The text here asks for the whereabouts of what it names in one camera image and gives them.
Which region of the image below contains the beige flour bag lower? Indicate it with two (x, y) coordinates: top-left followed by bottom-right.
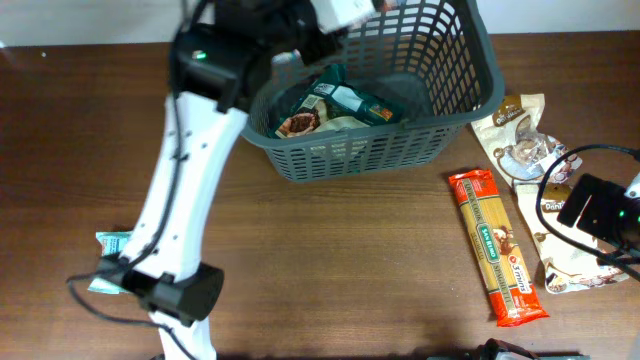
(514, 183), (629, 294)

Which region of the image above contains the white tissue pack row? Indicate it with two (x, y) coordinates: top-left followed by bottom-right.
(310, 0), (406, 34)

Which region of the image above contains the orange spaghetti packet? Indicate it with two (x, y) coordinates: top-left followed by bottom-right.
(448, 169), (549, 327)

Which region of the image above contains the teal wet wipes pack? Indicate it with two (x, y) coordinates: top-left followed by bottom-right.
(88, 231), (132, 295)

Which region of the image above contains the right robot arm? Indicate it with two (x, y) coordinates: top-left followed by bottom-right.
(557, 174), (639, 253)

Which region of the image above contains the green snack bag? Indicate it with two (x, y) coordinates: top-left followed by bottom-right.
(270, 64), (405, 139)

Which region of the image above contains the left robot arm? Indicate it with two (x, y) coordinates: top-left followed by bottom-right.
(95, 0), (376, 359)

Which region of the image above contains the grey plastic basket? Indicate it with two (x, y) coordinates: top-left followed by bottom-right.
(242, 0), (505, 183)

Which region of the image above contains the beige nut bag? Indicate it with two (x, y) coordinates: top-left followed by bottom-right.
(471, 94), (582, 193)

